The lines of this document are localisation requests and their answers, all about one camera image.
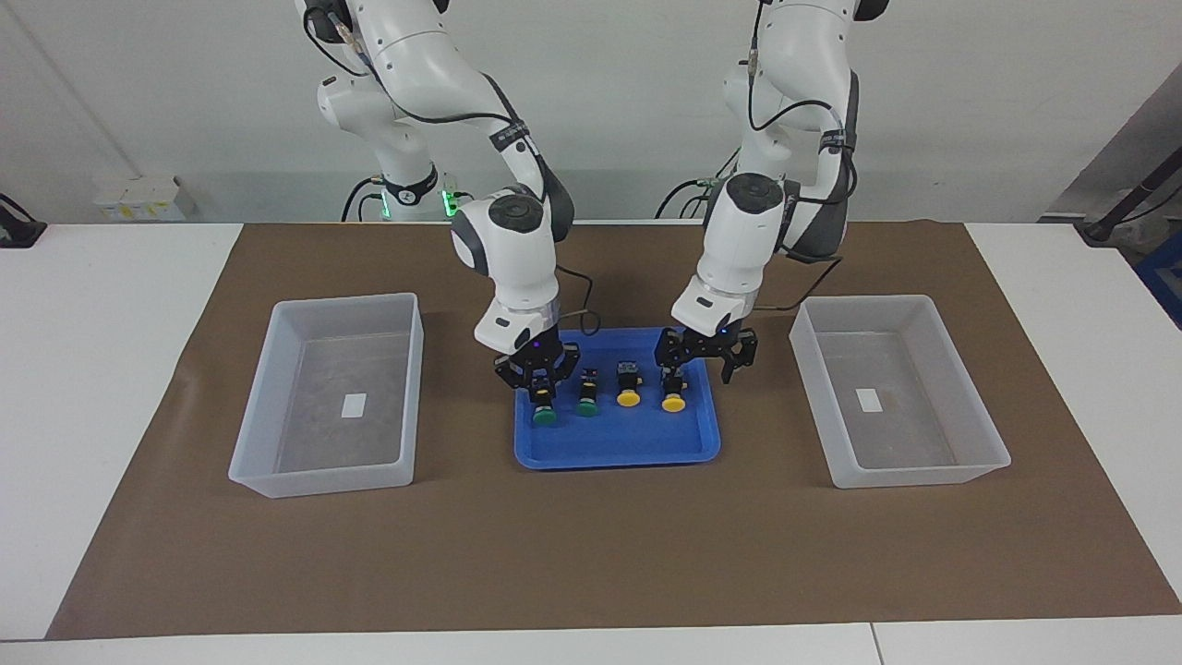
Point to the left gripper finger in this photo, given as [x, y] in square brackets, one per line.
[672, 360]
[743, 353]

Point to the white power strip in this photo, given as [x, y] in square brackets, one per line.
[134, 201]

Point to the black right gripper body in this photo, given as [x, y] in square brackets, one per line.
[536, 356]

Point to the yellow push button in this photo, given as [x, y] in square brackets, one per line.
[629, 398]
[673, 403]

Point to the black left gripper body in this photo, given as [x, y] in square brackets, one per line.
[706, 342]

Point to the green push button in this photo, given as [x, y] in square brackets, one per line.
[548, 417]
[586, 407]

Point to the translucent plastic box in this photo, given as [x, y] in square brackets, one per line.
[323, 480]
[923, 476]

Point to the black clamp object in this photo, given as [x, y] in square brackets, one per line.
[18, 231]

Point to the green lit base connector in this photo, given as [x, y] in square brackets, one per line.
[450, 199]
[713, 187]

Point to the blue crate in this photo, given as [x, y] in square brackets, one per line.
[1163, 277]

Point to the blue plastic tray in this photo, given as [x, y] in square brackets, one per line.
[609, 443]

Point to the brown table mat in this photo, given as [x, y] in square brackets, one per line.
[591, 554]

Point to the black stand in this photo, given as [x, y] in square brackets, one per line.
[1108, 222]

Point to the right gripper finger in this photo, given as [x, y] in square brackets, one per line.
[565, 362]
[512, 374]

